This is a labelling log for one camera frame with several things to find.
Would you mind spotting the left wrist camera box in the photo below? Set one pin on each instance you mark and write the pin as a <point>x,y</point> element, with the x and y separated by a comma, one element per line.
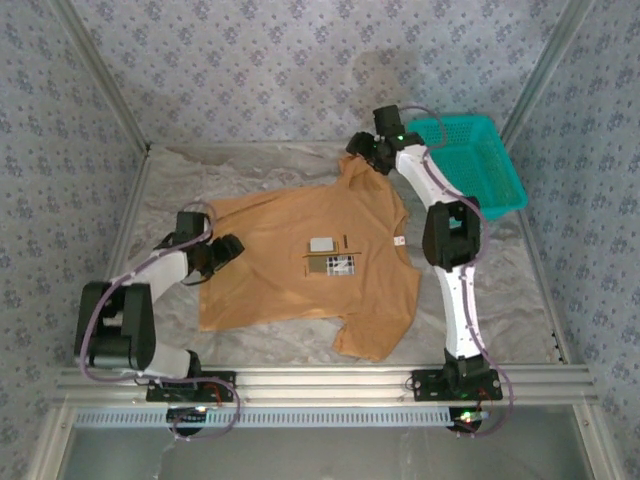
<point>190,224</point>

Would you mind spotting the aluminium frame leg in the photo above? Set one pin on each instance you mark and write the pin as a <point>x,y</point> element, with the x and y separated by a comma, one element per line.
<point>50,445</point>
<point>595,445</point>

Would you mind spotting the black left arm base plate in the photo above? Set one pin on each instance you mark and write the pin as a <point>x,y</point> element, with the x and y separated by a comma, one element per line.
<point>210,379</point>

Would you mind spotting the aluminium frame post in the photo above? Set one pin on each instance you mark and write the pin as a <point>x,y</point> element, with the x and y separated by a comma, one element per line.
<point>544,70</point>
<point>104,70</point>

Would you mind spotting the tan brown t-shirt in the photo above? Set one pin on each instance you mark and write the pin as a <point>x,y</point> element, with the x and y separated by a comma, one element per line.
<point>280,295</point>

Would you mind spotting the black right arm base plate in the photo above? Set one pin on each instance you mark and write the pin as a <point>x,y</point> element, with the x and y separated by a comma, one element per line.
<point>425,392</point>

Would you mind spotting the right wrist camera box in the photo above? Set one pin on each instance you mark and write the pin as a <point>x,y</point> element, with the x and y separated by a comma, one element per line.
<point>389,120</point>

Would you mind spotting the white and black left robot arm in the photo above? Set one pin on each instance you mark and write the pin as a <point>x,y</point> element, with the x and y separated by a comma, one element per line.
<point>160,270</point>

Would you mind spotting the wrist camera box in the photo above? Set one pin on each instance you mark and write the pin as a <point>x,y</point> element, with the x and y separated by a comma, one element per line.
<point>389,120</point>
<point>190,224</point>

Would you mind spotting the teal plastic mesh basket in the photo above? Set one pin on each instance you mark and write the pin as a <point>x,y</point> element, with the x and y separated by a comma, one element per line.
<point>480,160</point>

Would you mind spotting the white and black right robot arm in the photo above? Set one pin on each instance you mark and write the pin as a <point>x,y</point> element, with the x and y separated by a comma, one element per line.
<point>457,310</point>

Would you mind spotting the black controller board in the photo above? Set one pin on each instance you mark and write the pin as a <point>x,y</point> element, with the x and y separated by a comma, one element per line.
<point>187,415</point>
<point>462,425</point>

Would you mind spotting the aluminium extrusion mounting rail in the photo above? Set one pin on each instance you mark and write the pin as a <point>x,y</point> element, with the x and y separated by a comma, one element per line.
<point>325,387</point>

